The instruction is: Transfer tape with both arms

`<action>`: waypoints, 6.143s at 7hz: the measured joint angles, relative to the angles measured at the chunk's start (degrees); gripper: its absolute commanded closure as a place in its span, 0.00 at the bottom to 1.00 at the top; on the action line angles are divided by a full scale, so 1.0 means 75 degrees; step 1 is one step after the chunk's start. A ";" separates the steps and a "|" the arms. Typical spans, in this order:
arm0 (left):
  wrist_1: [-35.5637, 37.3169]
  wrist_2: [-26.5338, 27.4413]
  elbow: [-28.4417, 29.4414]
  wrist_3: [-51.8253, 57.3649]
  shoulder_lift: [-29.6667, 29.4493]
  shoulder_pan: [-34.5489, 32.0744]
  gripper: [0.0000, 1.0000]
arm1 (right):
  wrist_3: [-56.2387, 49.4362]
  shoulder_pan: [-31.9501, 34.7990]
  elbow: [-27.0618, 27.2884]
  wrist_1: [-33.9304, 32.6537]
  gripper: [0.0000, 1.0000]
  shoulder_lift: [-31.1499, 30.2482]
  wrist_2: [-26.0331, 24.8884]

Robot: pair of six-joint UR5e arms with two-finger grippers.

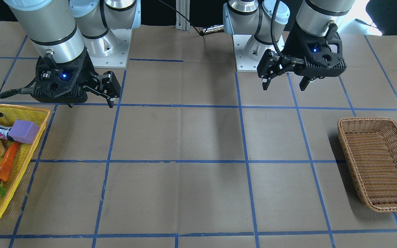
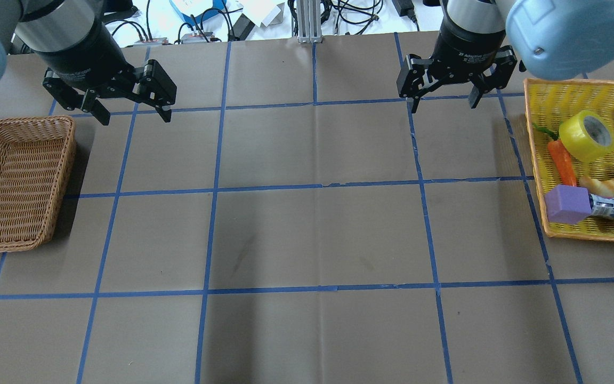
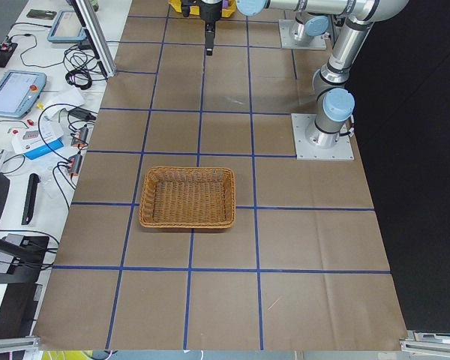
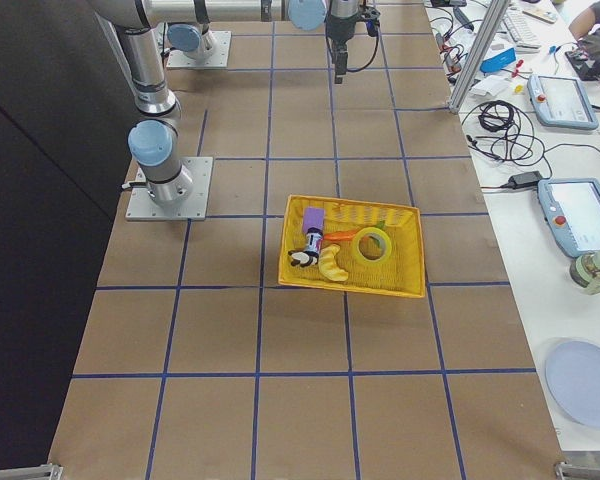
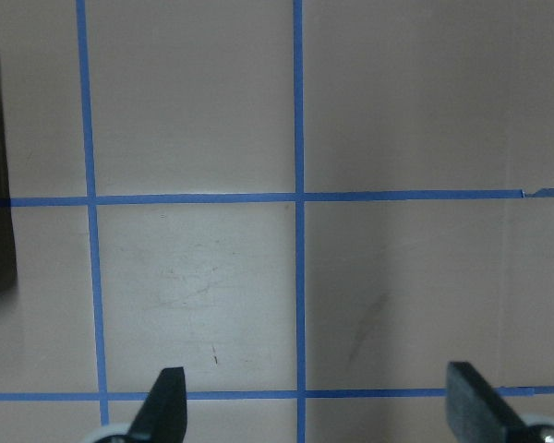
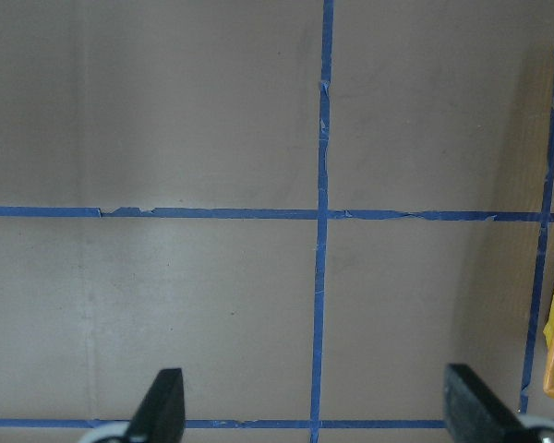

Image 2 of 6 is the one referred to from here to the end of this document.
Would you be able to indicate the aluminium frame post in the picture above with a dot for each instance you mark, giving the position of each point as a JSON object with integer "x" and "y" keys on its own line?
{"x": 306, "y": 16}

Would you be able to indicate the yellow wicker basket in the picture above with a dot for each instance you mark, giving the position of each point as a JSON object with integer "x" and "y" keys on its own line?
{"x": 552, "y": 105}

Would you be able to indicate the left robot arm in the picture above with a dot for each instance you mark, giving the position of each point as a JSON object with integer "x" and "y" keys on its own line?
{"x": 29, "y": 20}

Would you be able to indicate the purple cube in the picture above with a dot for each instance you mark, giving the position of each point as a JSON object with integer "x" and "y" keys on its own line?
{"x": 567, "y": 204}

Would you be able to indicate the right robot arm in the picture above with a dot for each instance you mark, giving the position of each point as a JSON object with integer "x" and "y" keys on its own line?
{"x": 553, "y": 40}

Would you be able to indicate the brown wicker basket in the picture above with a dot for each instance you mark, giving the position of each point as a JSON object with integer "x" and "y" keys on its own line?
{"x": 36, "y": 158}

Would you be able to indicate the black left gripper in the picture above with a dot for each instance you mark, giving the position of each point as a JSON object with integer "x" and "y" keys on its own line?
{"x": 80, "y": 50}

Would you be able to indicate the orange toy carrot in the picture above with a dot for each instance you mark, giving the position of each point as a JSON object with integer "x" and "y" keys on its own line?
{"x": 560, "y": 157}

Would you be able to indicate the blue box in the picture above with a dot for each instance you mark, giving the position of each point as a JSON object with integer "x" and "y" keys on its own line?
{"x": 184, "y": 9}

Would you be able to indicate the yellow tape roll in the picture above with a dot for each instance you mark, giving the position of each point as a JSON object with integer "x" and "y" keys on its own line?
{"x": 586, "y": 136}

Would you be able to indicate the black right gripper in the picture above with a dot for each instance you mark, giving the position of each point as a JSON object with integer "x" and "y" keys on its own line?
{"x": 467, "y": 44}

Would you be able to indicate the small printed can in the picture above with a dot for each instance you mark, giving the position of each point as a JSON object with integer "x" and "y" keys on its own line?
{"x": 601, "y": 206}

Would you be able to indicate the black power adapter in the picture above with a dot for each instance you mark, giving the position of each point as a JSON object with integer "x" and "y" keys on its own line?
{"x": 404, "y": 8}

